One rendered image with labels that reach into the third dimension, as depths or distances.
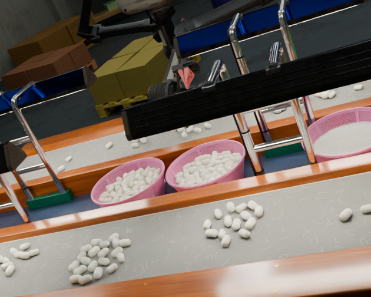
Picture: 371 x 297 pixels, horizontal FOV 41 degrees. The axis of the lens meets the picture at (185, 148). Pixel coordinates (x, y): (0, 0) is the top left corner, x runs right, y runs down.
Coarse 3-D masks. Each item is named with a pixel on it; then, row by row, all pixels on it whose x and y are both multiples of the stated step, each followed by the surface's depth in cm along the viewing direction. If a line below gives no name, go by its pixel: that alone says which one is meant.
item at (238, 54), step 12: (288, 0) 154; (228, 36) 148; (288, 36) 143; (240, 48) 149; (288, 48) 145; (240, 60) 150; (240, 72) 153; (276, 108) 155; (312, 108) 154; (264, 120) 159; (312, 120) 155; (264, 132) 160; (300, 144) 159
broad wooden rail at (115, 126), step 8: (112, 120) 228; (120, 120) 224; (80, 128) 235; (88, 128) 230; (96, 128) 226; (104, 128) 222; (112, 128) 220; (120, 128) 218; (56, 136) 238; (64, 136) 234; (72, 136) 229; (80, 136) 226; (88, 136) 224; (96, 136) 222; (104, 136) 221; (48, 144) 232; (56, 144) 230; (64, 144) 228; (72, 144) 226; (32, 152) 235
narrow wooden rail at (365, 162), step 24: (312, 168) 133; (336, 168) 129; (360, 168) 126; (192, 192) 145; (216, 192) 140; (240, 192) 137; (72, 216) 160; (96, 216) 154; (120, 216) 151; (0, 240) 167
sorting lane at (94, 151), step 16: (368, 80) 172; (336, 96) 170; (352, 96) 166; (368, 96) 162; (272, 112) 178; (288, 112) 173; (304, 112) 169; (208, 128) 186; (224, 128) 181; (80, 144) 223; (96, 144) 216; (128, 144) 202; (144, 144) 196; (160, 144) 190; (32, 160) 229; (64, 160) 213; (80, 160) 207; (96, 160) 200; (32, 176) 211
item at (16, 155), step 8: (0, 144) 134; (8, 144) 134; (0, 152) 134; (8, 152) 133; (16, 152) 136; (24, 152) 139; (0, 160) 134; (8, 160) 133; (16, 160) 135; (0, 168) 134; (8, 168) 133
